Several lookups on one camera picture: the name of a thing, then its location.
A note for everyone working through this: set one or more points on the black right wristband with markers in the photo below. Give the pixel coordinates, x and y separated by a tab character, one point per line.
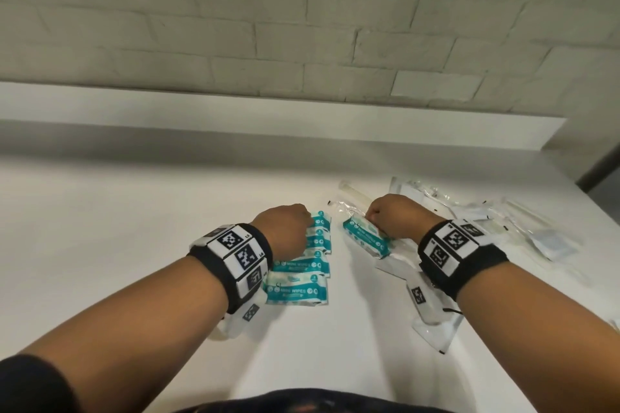
455	243

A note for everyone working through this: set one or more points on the person's right hand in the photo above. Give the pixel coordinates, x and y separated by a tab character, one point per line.
402	216

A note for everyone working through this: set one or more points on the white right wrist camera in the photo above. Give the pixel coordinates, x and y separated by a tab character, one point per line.
421	299

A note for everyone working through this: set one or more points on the person's right forearm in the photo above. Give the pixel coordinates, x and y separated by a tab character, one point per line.
533	340

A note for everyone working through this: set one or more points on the person's left hand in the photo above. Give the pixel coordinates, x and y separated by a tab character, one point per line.
283	231

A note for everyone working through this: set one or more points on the pile of mixed clear packets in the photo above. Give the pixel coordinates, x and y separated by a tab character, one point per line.
552	244

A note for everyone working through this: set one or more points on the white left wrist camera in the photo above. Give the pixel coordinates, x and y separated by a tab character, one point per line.
249	313

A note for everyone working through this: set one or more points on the black left wristband with markers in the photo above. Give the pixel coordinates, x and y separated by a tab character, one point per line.
242	258

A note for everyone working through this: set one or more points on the person's black left sleeve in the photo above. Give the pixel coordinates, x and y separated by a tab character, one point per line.
34	388

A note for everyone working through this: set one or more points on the black wristband with markers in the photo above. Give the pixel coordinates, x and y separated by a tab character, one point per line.
242	258
455	243

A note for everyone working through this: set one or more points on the person's left forearm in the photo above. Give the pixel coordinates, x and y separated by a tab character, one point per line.
121	330

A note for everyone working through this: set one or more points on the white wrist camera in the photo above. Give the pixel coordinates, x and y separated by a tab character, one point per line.
249	313
421	299

